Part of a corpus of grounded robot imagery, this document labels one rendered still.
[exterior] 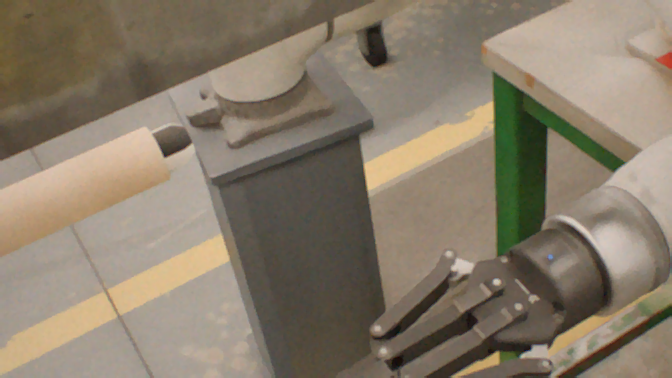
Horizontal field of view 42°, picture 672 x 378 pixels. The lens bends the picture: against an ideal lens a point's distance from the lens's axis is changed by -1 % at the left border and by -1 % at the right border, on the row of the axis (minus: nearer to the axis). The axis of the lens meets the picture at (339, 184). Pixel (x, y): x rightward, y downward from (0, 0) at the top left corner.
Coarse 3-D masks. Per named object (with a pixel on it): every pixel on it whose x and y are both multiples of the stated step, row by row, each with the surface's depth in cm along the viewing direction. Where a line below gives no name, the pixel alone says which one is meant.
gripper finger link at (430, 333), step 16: (480, 288) 65; (496, 288) 65; (464, 304) 64; (480, 304) 65; (432, 320) 64; (448, 320) 64; (464, 320) 65; (400, 336) 63; (416, 336) 63; (432, 336) 64; (448, 336) 65; (384, 352) 62; (400, 352) 63; (416, 352) 64
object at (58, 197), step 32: (96, 160) 46; (128, 160) 47; (160, 160) 47; (0, 192) 45; (32, 192) 45; (64, 192) 45; (96, 192) 46; (128, 192) 47; (0, 224) 44; (32, 224) 45; (64, 224) 46; (0, 256) 45
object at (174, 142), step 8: (160, 128) 48; (168, 128) 48; (176, 128) 48; (184, 128) 49; (160, 136) 48; (168, 136) 48; (176, 136) 48; (184, 136) 48; (160, 144) 48; (168, 144) 48; (176, 144) 48; (184, 144) 48; (192, 144) 49; (168, 152) 48; (176, 152) 48; (184, 152) 48; (192, 152) 49; (168, 160) 48; (176, 160) 48; (184, 160) 48; (168, 168) 48
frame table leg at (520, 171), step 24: (504, 96) 112; (504, 120) 114; (528, 120) 113; (504, 144) 117; (528, 144) 115; (504, 168) 120; (528, 168) 118; (504, 192) 123; (528, 192) 121; (504, 216) 126; (528, 216) 124; (504, 240) 129; (504, 360) 149
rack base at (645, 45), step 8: (648, 32) 105; (656, 32) 105; (632, 40) 104; (640, 40) 104; (648, 40) 104; (656, 40) 103; (664, 40) 103; (632, 48) 104; (640, 48) 103; (648, 48) 102; (656, 48) 102; (664, 48) 102; (640, 56) 103; (648, 56) 102; (656, 56) 101; (656, 64) 101
